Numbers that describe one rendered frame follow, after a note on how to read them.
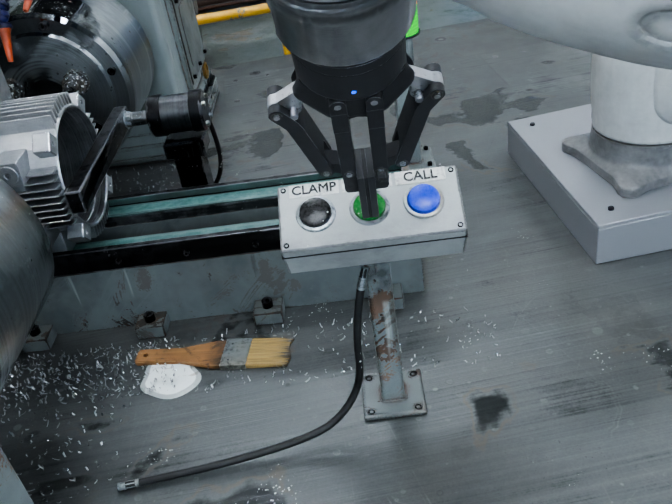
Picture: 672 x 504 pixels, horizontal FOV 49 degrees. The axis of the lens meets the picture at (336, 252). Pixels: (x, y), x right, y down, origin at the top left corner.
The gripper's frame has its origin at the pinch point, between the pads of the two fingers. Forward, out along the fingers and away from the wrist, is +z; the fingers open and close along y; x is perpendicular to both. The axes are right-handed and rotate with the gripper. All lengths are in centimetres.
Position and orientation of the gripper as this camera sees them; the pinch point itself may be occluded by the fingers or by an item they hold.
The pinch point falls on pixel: (366, 184)
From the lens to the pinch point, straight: 64.2
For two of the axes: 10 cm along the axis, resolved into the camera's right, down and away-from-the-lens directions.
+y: -9.9, 1.2, 0.6
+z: 1.1, 4.3, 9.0
